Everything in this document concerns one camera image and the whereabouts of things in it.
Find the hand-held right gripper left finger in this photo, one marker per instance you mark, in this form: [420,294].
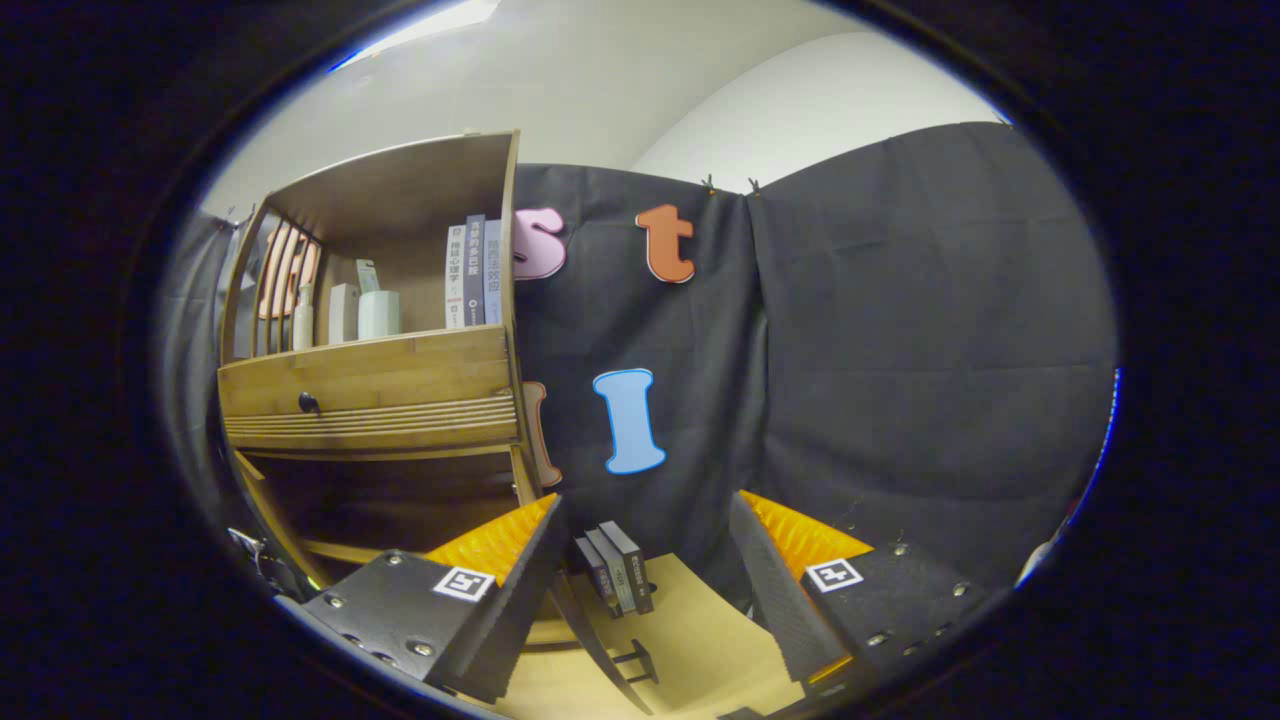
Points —
[520,590]

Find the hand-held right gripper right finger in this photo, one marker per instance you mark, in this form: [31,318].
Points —
[775,590]

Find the wooden double-door shoe cabinet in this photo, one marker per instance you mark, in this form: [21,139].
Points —
[400,190]

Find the dark grey book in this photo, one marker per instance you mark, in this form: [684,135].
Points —
[595,582]
[612,572]
[634,565]

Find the grooved wooden drawer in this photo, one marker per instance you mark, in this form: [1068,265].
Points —
[400,375]

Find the black round drawer knob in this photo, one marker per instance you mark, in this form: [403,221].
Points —
[308,403]

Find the white round cup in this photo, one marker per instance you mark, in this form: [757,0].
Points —
[379,314]

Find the white book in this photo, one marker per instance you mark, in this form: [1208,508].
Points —
[455,275]

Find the dark blue book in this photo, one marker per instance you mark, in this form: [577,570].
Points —
[474,270]

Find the small grey box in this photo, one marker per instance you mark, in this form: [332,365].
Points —
[343,313]

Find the small pale bottle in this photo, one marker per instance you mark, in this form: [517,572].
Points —
[303,320]

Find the pale green tube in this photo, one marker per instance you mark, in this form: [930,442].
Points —
[367,275]

